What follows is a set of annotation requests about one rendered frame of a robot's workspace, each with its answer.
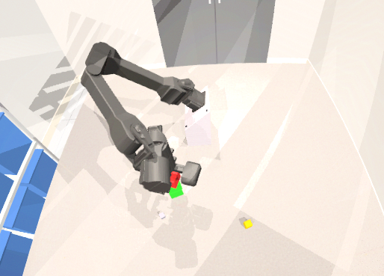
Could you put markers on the green block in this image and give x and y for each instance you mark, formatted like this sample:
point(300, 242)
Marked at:
point(176, 194)
point(179, 187)

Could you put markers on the red block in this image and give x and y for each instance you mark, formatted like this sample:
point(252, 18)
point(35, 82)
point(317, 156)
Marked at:
point(175, 179)

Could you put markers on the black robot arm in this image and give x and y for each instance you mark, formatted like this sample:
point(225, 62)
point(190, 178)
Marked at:
point(126, 130)

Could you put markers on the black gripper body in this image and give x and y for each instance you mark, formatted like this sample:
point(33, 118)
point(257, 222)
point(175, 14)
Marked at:
point(190, 172)

